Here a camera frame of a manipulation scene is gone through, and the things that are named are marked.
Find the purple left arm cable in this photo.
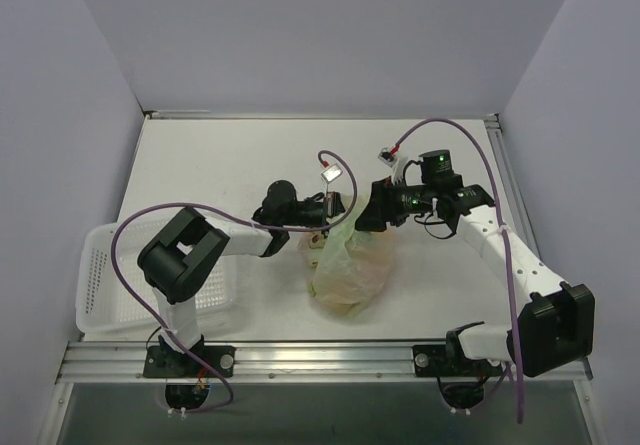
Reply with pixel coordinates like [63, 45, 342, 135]
[110, 150, 359, 413]

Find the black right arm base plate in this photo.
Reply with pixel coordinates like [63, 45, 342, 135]
[412, 344, 484, 378]

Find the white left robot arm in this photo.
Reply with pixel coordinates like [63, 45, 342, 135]
[137, 180, 352, 376]

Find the aluminium front rail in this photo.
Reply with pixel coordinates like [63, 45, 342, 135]
[54, 340, 591, 385]

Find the white plastic basket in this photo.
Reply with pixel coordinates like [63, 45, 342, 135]
[75, 216, 238, 334]

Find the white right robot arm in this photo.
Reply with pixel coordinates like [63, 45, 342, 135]
[355, 149, 595, 377]

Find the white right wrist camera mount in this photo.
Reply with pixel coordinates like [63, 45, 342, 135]
[378, 146, 408, 184]

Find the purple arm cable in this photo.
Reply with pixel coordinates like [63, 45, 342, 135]
[110, 150, 359, 413]
[392, 117, 526, 425]

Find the light green plastic bag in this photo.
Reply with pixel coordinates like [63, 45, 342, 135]
[297, 195, 395, 317]

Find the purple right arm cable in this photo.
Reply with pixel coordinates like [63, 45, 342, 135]
[392, 117, 526, 425]

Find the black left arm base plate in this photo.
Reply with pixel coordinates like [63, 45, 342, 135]
[142, 345, 235, 379]

